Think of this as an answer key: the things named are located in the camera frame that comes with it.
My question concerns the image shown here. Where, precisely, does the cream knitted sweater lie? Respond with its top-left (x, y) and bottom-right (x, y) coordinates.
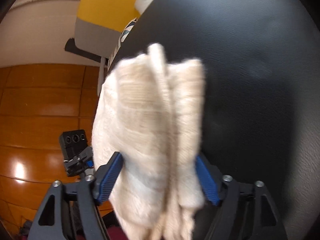
top-left (92, 43), bottom-right (205, 239)

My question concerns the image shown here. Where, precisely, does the blue white triangle cushion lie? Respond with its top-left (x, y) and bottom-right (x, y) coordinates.
top-left (107, 18), bottom-right (138, 70)

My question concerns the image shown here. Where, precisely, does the grey yellow blue sofa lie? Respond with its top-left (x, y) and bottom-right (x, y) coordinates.
top-left (65, 0), bottom-right (141, 64)

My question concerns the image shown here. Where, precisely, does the black leather table cover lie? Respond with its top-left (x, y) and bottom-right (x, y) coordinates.
top-left (115, 0), bottom-right (319, 239)

